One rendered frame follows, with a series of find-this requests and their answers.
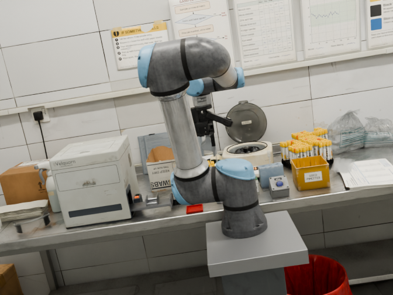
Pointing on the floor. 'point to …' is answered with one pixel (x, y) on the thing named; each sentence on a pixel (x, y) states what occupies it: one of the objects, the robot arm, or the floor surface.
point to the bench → (6, 244)
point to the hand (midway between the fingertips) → (215, 152)
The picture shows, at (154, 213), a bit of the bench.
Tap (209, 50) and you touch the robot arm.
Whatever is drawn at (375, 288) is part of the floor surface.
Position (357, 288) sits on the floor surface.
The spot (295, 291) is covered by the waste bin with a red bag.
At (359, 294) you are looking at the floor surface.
